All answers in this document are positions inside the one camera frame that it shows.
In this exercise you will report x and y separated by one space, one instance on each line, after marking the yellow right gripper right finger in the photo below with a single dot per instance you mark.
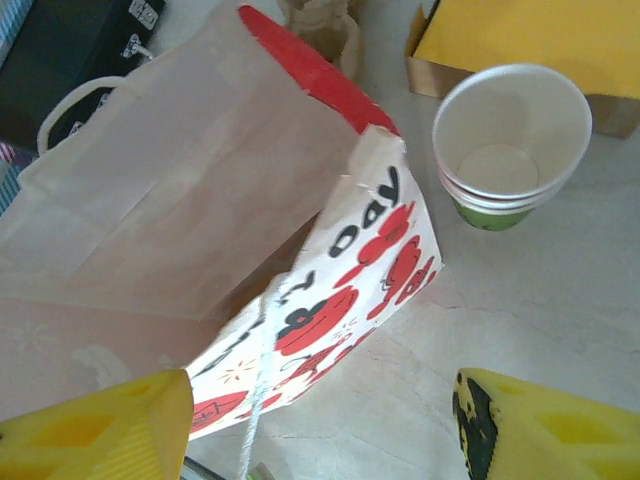
560 435

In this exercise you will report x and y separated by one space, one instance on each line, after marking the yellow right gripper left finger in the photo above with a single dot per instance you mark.
90 435

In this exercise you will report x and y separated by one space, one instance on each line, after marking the red white paper gift bag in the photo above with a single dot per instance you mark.
190 190

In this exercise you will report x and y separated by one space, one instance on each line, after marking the brown cardboard napkin box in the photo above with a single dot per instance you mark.
425 75

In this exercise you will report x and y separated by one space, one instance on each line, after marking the brown pulp cup carrier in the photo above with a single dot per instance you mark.
325 30

